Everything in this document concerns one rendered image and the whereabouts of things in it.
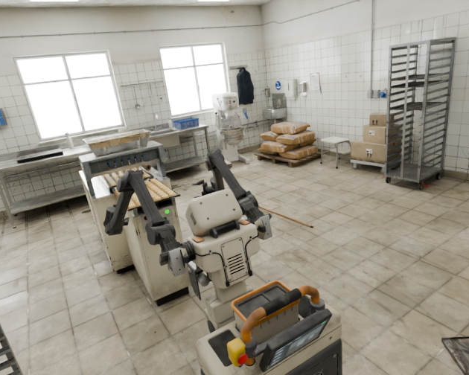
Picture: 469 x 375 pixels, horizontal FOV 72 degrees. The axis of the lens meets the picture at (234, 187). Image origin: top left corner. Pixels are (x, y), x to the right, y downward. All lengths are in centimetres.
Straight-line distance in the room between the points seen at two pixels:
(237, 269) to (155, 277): 141
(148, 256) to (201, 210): 135
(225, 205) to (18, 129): 506
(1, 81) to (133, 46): 211
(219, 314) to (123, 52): 540
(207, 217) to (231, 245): 15
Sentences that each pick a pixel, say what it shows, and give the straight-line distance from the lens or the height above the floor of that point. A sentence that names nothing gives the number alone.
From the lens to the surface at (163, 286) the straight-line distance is 279.
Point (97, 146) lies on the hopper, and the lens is 306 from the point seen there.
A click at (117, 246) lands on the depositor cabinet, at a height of 32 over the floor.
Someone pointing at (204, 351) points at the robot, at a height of 81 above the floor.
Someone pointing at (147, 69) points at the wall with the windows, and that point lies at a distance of 644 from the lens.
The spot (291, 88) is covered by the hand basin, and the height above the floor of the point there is 130.
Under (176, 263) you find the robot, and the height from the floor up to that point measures 104.
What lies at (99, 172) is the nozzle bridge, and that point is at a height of 105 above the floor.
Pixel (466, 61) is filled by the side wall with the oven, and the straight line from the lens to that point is 516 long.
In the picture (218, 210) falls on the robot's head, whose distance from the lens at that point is 135.
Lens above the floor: 173
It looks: 19 degrees down
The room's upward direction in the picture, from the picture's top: 7 degrees counter-clockwise
